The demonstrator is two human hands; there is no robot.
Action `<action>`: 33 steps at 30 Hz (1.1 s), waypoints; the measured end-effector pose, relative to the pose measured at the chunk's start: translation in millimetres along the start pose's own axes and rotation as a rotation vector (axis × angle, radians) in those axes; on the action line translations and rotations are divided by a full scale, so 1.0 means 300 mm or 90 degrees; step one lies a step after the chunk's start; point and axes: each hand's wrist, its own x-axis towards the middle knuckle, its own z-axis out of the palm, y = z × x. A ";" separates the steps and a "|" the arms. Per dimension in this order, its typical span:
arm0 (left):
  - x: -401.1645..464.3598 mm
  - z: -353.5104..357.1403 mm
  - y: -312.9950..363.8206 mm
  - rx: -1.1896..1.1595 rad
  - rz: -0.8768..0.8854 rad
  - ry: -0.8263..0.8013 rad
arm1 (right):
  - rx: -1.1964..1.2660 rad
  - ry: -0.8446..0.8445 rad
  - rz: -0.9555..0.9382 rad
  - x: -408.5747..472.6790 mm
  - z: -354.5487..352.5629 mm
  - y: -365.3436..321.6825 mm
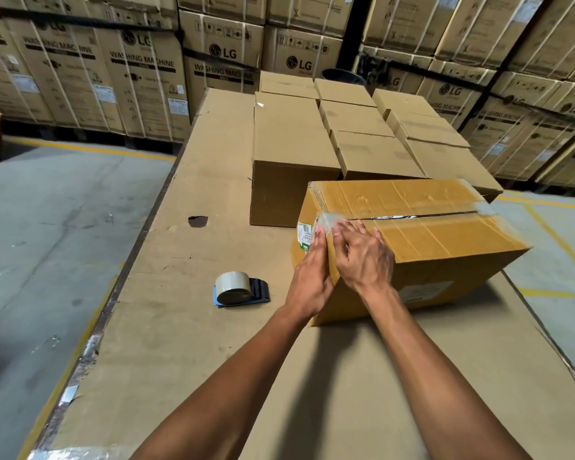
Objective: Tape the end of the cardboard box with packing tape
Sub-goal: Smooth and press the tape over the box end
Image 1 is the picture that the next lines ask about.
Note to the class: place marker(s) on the yellow-brown cardboard box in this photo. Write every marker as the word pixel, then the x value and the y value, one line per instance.
pixel 436 234

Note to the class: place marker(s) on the clear tape strip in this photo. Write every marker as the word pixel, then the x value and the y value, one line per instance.
pixel 330 217

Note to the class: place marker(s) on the wall of large printed cartons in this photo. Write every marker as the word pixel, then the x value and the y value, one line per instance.
pixel 76 67

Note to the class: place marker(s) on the blue dispenser with tape roll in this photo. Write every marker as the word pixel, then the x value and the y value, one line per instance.
pixel 232 287

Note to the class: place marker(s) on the stack of plain cardboard cartons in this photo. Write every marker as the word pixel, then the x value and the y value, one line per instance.
pixel 287 134

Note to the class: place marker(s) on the person's left hand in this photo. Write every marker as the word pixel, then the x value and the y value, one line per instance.
pixel 311 282

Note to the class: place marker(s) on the person's right hand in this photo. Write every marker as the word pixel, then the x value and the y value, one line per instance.
pixel 366 258

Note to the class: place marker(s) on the person's right forearm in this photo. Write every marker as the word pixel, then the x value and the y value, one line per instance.
pixel 431 378

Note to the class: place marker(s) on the person's left forearm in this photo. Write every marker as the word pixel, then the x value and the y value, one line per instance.
pixel 230 397

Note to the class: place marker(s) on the dark round bin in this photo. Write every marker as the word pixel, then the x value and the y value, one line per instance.
pixel 343 76

